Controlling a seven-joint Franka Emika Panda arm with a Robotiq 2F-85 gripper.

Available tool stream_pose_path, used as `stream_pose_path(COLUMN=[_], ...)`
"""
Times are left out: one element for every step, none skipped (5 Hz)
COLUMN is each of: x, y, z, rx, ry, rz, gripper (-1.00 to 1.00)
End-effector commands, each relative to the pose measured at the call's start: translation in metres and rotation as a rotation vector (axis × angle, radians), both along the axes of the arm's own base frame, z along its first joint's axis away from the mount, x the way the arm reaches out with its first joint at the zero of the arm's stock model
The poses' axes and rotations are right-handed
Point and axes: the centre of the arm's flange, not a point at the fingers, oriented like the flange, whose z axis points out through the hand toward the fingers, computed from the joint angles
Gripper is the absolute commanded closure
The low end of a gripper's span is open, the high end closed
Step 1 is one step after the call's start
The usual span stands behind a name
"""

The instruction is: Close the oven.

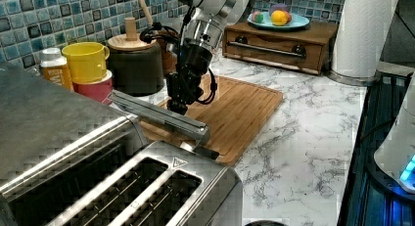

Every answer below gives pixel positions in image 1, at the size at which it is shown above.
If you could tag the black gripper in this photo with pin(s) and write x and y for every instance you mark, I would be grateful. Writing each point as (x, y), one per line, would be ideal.
(183, 85)

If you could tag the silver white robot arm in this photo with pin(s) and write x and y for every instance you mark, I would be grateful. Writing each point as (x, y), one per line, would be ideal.
(199, 36)

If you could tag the stainless steel toaster oven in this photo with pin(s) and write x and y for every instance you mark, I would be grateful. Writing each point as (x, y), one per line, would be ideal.
(55, 146)

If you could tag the dark canister with wooden lid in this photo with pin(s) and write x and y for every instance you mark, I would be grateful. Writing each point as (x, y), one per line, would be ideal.
(136, 65)

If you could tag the brown utensil holder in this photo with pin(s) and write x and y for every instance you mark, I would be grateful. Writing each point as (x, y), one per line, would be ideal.
(168, 59)

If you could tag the bamboo cutting board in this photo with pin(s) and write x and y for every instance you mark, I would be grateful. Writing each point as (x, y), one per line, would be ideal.
(236, 115)

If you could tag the red cup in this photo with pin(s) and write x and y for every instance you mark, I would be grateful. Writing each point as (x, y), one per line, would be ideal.
(99, 90)

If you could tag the green pink toy fruit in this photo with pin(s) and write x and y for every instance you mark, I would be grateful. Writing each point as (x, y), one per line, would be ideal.
(257, 17)

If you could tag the yellow mug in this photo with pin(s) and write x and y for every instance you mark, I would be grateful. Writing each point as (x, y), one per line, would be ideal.
(87, 61)

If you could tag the stainless steel slot toaster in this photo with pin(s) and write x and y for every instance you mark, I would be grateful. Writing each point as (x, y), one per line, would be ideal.
(162, 185)

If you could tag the orange fruit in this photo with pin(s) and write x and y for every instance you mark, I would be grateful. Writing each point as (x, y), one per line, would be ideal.
(279, 18)

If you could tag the purple toy fruit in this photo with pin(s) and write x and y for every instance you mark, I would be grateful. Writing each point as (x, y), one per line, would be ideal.
(277, 7)

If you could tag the orange spice bottle white cap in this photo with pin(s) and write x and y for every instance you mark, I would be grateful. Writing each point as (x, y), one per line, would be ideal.
(55, 67)

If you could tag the light blue plate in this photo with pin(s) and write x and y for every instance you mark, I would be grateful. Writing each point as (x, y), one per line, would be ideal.
(294, 22)

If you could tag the wooden drawer box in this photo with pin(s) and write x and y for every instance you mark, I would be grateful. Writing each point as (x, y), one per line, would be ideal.
(307, 49)

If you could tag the dark round object bottom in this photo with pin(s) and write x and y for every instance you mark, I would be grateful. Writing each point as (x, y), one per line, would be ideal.
(265, 223)

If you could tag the white paper towel roll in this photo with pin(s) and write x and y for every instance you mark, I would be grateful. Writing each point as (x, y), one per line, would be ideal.
(362, 33)

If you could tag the white appliance with blue light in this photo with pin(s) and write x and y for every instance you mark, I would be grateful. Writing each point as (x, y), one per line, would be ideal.
(395, 156)

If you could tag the wooden utensil handle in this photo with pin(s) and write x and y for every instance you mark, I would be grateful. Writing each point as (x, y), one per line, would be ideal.
(146, 11)

